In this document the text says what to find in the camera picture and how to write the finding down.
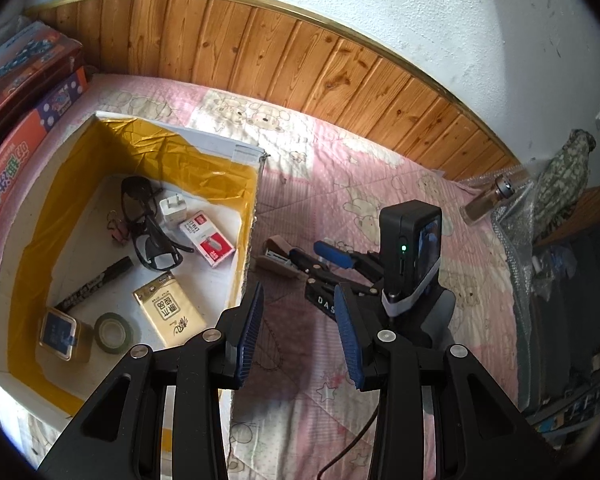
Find beige stapler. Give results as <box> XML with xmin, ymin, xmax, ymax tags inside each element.
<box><xmin>256</xmin><ymin>235</ymin><xmax>300</xmax><ymax>278</ymax></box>

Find cream card box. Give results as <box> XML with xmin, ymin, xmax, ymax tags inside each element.
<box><xmin>133</xmin><ymin>271</ymin><xmax>207</xmax><ymax>348</ymax></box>

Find red white staples box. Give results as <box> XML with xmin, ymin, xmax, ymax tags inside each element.
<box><xmin>178</xmin><ymin>210</ymin><xmax>235</xmax><ymax>268</ymax></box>

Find black safety glasses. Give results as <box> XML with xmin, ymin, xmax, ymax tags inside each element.
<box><xmin>120</xmin><ymin>176</ymin><xmax>195</xmax><ymax>272</ymax></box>

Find green tape roll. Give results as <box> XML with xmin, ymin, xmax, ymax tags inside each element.
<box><xmin>94</xmin><ymin>312</ymin><xmax>138</xmax><ymax>356</ymax></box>

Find black marker pen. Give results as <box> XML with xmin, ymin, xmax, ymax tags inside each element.
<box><xmin>55</xmin><ymin>257</ymin><xmax>134</xmax><ymax>313</ymax></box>

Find white power adapter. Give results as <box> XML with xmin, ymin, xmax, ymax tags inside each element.
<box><xmin>158</xmin><ymin>193</ymin><xmax>190</xmax><ymax>229</ymax></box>

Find pink binder clip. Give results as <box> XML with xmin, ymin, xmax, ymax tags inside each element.
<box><xmin>107</xmin><ymin>210</ymin><xmax>130</xmax><ymax>246</ymax></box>

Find gold tin box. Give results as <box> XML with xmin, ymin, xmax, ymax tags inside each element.
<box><xmin>38</xmin><ymin>308</ymin><xmax>94</xmax><ymax>364</ymax></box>

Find pink cartoon quilt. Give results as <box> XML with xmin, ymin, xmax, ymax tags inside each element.
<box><xmin>0</xmin><ymin>72</ymin><xmax>537</xmax><ymax>480</ymax></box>

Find white cardboard box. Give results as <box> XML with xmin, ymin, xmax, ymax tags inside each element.
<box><xmin>0</xmin><ymin>112</ymin><xmax>266</xmax><ymax>460</ymax></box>

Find glass jar metal lid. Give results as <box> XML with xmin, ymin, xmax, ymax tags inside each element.
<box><xmin>460</xmin><ymin>174</ymin><xmax>515</xmax><ymax>226</ymax></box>

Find clear bubble wrap bag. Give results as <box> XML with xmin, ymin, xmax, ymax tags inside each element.
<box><xmin>463</xmin><ymin>159</ymin><xmax>548</xmax><ymax>412</ymax></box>

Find camouflage cloth bundle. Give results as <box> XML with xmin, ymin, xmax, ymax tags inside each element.
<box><xmin>533</xmin><ymin>129</ymin><xmax>596</xmax><ymax>243</ymax></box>

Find red toy box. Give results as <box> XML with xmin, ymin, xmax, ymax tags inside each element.
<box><xmin>0</xmin><ymin>67</ymin><xmax>88</xmax><ymax>213</ymax></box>

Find dark toy box stack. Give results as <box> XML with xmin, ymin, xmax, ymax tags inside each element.
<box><xmin>0</xmin><ymin>21</ymin><xmax>83</xmax><ymax>136</ymax></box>

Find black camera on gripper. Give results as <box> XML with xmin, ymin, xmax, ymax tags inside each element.
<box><xmin>379</xmin><ymin>200</ymin><xmax>442</xmax><ymax>318</ymax></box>

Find black camera cable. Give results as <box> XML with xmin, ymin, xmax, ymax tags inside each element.
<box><xmin>316</xmin><ymin>404</ymin><xmax>382</xmax><ymax>480</ymax></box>

